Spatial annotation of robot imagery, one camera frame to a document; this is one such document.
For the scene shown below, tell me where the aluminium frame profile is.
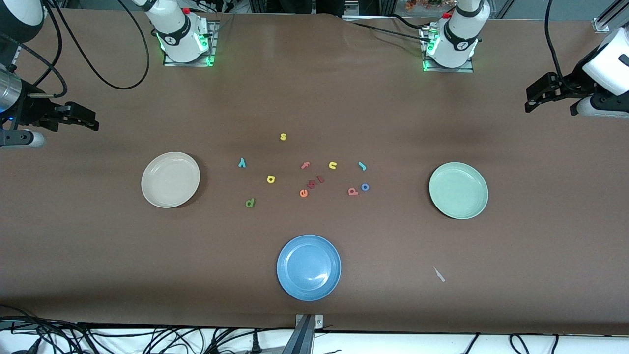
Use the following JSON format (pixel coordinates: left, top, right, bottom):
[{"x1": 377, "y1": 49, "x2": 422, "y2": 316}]
[{"x1": 592, "y1": 0, "x2": 629, "y2": 33}]

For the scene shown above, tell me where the light green plate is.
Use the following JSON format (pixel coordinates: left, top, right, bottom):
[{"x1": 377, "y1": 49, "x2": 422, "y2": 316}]
[{"x1": 429, "y1": 162, "x2": 489, "y2": 220}]

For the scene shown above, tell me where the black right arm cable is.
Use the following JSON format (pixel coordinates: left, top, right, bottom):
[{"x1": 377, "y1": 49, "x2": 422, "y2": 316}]
[{"x1": 15, "y1": 0, "x2": 150, "y2": 97}]

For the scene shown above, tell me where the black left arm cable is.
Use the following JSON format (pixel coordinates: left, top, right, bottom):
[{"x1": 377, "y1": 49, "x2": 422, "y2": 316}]
[{"x1": 543, "y1": 0, "x2": 571, "y2": 90}]

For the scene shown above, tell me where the black table cable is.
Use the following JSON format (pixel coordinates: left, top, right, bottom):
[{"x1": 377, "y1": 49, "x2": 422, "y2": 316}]
[
  {"x1": 350, "y1": 22, "x2": 429, "y2": 44},
  {"x1": 391, "y1": 14, "x2": 426, "y2": 31}
]

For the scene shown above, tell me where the blue plate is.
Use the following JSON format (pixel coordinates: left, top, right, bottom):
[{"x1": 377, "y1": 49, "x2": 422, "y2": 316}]
[{"x1": 276, "y1": 235, "x2": 342, "y2": 301}]

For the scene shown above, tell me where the beige brown plate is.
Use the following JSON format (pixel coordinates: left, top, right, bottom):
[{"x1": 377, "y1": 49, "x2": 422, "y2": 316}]
[{"x1": 141, "y1": 151, "x2": 201, "y2": 208}]

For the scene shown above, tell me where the grey metal post bracket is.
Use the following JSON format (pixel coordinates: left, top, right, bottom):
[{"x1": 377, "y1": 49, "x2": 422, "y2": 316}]
[{"x1": 283, "y1": 314, "x2": 324, "y2": 354}]

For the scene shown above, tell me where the black aluminium frame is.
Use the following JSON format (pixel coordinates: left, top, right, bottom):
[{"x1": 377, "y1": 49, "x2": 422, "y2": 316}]
[{"x1": 248, "y1": 0, "x2": 396, "y2": 15}]

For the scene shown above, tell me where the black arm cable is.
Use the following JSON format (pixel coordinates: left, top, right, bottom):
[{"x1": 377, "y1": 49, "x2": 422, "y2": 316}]
[
  {"x1": 15, "y1": 0, "x2": 150, "y2": 97},
  {"x1": 543, "y1": 0, "x2": 571, "y2": 90}
]

